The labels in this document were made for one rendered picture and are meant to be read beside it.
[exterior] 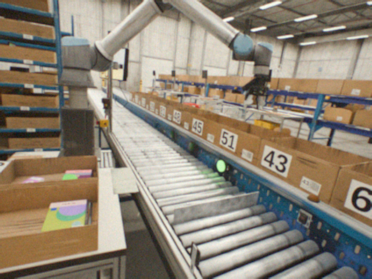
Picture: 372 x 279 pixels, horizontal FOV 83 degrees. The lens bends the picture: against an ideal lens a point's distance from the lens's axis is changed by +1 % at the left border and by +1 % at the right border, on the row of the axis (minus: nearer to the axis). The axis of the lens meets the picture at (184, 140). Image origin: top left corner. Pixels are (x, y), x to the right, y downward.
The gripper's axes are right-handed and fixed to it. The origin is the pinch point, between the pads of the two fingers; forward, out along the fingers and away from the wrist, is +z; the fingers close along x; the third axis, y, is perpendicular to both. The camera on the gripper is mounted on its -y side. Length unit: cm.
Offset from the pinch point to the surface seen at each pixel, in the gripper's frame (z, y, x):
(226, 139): 21.8, -8.3, -8.3
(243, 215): 44, 37, -29
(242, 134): 14.6, 5.4, -8.1
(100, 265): 49, 38, -90
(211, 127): 18.0, -27.3, -8.1
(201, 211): 41, 32, -49
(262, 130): 15.3, -6.5, 20.8
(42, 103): 21, -137, -123
